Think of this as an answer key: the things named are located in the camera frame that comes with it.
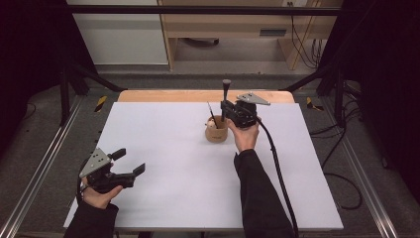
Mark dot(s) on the thick black makeup brush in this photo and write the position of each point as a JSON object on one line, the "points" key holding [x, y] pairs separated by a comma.
{"points": [[226, 87]]}

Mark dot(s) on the person's right hand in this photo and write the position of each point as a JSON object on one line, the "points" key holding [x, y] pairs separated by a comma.
{"points": [[246, 137]]}

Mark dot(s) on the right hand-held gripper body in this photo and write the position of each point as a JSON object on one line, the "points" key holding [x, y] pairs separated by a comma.
{"points": [[244, 114]]}

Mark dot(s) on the office chair base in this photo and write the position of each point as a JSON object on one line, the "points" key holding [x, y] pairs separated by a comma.
{"points": [[201, 42]]}

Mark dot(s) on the black curtain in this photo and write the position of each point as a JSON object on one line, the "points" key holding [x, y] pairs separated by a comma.
{"points": [[386, 66], [29, 49]]}

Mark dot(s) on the brown bear brush holder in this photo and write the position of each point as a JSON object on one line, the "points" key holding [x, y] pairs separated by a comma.
{"points": [[216, 135]]}

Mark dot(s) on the black horizontal frame bar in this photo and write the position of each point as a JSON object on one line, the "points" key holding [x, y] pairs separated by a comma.
{"points": [[198, 10]]}

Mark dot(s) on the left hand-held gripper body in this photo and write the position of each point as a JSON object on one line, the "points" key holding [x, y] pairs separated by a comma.
{"points": [[102, 177]]}

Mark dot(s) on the black metal stand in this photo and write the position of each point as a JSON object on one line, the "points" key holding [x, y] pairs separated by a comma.
{"points": [[338, 102], [65, 99]]}

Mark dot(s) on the light wooden desk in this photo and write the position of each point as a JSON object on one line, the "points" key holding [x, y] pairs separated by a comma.
{"points": [[224, 24]]}

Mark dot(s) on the thin black makeup brush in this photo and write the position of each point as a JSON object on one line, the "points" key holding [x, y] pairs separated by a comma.
{"points": [[212, 114]]}

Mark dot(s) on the aluminium floor rail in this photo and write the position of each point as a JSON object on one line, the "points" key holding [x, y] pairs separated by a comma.
{"points": [[369, 191], [39, 172]]}

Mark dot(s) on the person's left hand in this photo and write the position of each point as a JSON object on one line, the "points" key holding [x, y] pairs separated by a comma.
{"points": [[99, 198]]}

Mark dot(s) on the white cabinet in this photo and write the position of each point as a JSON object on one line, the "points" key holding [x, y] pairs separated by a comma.
{"points": [[122, 39]]}

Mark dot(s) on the white table sheet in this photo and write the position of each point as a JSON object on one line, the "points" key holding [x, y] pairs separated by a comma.
{"points": [[185, 198]]}

